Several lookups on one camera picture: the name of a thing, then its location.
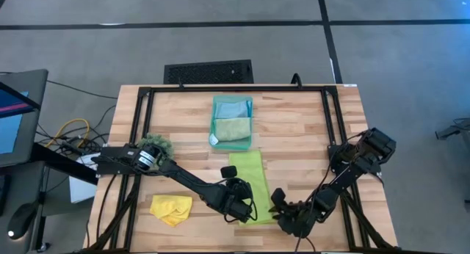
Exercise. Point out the black perforated box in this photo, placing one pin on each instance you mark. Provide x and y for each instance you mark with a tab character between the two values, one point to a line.
209	72

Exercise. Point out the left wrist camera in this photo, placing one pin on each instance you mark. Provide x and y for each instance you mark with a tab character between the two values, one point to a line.
228	172

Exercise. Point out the succulent plant in patterned pot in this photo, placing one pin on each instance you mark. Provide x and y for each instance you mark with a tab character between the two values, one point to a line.
161	140

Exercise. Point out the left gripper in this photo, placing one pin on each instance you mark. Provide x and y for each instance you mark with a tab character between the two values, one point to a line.
238	204

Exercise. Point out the computer monitor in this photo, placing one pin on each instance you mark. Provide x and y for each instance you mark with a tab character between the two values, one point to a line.
11	133

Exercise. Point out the pale green microfiber towel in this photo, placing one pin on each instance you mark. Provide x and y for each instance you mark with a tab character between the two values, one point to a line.
233	129

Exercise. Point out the teal plastic bin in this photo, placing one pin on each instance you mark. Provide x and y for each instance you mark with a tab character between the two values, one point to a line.
231	147

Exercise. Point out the blue microfiber towel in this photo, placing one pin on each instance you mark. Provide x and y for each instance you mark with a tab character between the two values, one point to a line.
231	110

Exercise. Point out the black table clamp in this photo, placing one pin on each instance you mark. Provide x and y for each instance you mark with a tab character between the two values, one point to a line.
296	79

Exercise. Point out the grey side desk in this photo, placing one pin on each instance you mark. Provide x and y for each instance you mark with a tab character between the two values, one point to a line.
22	184

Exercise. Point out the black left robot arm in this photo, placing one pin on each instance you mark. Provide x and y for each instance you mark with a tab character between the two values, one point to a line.
176	173

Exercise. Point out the white box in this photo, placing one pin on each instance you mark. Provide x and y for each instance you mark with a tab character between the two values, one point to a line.
81	189

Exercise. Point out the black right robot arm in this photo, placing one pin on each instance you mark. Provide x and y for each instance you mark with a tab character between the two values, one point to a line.
352	166

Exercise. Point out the yellow microfiber towel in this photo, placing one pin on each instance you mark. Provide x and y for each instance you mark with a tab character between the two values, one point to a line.
170	208

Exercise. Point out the lime green microfiber towel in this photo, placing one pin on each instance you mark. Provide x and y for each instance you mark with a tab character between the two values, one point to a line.
253	173

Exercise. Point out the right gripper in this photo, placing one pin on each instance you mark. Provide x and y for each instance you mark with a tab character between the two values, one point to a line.
295	221

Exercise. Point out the black computer mouse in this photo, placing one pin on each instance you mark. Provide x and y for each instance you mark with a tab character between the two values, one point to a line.
20	221

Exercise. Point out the grey chair base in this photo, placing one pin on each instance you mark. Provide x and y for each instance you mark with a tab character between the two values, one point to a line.
457	128

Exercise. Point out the black metal table frame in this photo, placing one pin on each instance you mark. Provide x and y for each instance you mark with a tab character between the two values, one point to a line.
235	89

